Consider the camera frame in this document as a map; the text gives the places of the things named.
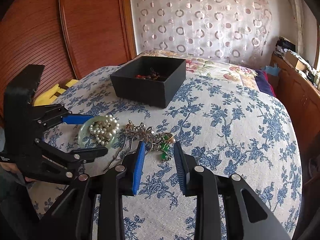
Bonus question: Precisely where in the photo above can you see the black jewelry box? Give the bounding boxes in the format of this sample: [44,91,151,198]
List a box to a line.
[110,56,186,109]

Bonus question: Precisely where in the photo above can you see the dark red bead bracelet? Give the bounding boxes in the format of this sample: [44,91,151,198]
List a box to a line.
[134,67,168,81]

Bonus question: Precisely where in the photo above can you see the green stone earrings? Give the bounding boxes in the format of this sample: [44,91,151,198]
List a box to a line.
[159,133,176,163]

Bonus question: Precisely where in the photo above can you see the navy blue blanket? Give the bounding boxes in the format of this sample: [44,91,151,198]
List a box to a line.
[255,70,276,97]

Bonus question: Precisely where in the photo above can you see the wooden headboard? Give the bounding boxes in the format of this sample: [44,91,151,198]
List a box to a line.
[0,0,138,120]

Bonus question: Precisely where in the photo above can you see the yellow plush toy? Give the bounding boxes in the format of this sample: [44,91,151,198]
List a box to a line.
[33,79,78,106]

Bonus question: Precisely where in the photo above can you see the blue floral bed cover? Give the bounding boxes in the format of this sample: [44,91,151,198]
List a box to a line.
[57,67,302,239]

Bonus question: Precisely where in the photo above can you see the green jade bangle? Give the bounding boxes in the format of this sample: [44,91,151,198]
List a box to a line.
[78,115,120,149]

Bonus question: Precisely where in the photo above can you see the pink floral quilt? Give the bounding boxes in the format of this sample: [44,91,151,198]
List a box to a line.
[135,49,259,90]

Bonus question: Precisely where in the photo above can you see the white circle pattern curtain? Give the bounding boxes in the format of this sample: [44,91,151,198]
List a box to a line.
[131,0,272,67]

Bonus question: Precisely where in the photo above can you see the cardboard box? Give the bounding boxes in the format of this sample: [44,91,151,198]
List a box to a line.
[284,50,307,72]

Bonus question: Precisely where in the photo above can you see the gold ring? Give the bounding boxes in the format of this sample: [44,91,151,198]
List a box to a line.
[164,132,177,145]

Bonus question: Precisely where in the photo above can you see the wooden cabinet counter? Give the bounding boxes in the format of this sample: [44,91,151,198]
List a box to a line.
[269,54,320,140]

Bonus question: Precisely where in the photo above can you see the white pearl necklace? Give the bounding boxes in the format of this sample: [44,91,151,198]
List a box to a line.
[88,114,121,146]

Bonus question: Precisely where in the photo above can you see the silver hair fork pin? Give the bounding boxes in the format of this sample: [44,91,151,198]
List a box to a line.
[103,120,163,172]

